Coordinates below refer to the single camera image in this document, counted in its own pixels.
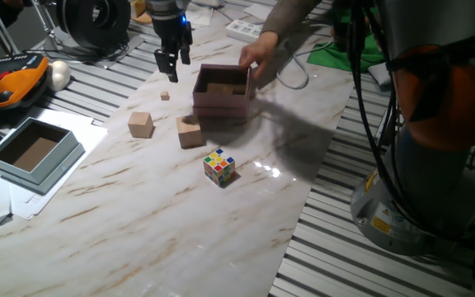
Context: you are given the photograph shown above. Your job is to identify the medium wooden cube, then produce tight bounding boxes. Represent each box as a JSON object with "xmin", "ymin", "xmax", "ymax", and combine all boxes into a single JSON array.
[{"xmin": 127, "ymin": 111, "xmax": 155, "ymax": 139}]

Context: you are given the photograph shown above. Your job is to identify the marble pattern table mat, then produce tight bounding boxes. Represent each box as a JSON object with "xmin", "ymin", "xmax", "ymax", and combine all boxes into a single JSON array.
[{"xmin": 0, "ymin": 3, "xmax": 356, "ymax": 297}]

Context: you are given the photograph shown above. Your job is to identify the pink gift box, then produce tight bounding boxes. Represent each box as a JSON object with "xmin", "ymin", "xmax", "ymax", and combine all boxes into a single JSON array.
[{"xmin": 191, "ymin": 64, "xmax": 257, "ymax": 120}]

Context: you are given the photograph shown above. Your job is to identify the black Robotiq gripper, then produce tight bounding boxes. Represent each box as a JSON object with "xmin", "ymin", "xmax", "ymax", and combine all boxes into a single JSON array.
[{"xmin": 151, "ymin": 14, "xmax": 194, "ymax": 83}]

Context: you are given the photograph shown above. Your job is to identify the blue-grey gift box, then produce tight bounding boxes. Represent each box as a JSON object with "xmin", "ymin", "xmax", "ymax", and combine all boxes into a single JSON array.
[{"xmin": 0, "ymin": 117, "xmax": 86, "ymax": 196}]

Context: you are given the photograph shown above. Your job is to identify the black filament spool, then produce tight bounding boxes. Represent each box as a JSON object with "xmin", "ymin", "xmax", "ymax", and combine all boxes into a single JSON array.
[{"xmin": 54, "ymin": 0, "xmax": 132, "ymax": 51}]

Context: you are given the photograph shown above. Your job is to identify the orange black teach pendant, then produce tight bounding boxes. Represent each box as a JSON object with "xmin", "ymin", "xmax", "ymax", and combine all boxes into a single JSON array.
[{"xmin": 0, "ymin": 53, "xmax": 50, "ymax": 113}]

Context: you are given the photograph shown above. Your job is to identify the white paper sheets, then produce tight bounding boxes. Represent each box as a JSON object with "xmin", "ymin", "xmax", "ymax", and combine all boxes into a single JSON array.
[{"xmin": 0, "ymin": 106, "xmax": 110, "ymax": 248}]

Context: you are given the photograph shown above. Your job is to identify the person right hand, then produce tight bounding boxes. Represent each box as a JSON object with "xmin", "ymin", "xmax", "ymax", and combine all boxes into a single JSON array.
[{"xmin": 238, "ymin": 31, "xmax": 280, "ymax": 79}]

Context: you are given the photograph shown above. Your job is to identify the yellow wooden block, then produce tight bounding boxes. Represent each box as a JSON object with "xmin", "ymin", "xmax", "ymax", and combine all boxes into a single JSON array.
[{"xmin": 129, "ymin": 0, "xmax": 154, "ymax": 25}]

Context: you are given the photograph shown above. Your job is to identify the white cloth piece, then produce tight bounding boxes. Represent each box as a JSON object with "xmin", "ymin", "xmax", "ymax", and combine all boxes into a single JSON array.
[{"xmin": 367, "ymin": 64, "xmax": 391, "ymax": 87}]

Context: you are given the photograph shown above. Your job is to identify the white cable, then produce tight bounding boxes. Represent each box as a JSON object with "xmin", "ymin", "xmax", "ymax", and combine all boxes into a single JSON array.
[{"xmin": 276, "ymin": 39, "xmax": 333, "ymax": 90}]

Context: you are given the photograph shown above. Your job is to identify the colourful puzzle cube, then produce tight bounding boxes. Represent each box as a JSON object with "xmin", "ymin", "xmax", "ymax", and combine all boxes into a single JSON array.
[{"xmin": 202, "ymin": 148, "xmax": 237, "ymax": 188}]

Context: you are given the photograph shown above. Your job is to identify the white power strip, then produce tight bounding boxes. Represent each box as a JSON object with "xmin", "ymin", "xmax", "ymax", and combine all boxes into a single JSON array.
[{"xmin": 224, "ymin": 19, "xmax": 263, "ymax": 45}]

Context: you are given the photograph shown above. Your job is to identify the right forearm brown sleeve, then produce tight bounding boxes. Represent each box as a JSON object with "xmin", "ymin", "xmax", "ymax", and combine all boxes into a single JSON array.
[{"xmin": 261, "ymin": 0, "xmax": 323, "ymax": 42}]

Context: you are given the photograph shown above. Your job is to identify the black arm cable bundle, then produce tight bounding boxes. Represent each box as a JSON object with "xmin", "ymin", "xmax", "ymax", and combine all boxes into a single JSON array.
[{"xmin": 344, "ymin": 0, "xmax": 428, "ymax": 232}]

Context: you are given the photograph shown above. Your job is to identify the large wooden cube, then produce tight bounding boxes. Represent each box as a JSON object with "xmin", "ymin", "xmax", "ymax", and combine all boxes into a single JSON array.
[{"xmin": 175, "ymin": 115, "xmax": 205, "ymax": 149}]

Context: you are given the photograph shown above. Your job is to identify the green cloth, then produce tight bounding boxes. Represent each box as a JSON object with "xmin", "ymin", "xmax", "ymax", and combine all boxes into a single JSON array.
[{"xmin": 306, "ymin": 18, "xmax": 385, "ymax": 73}]

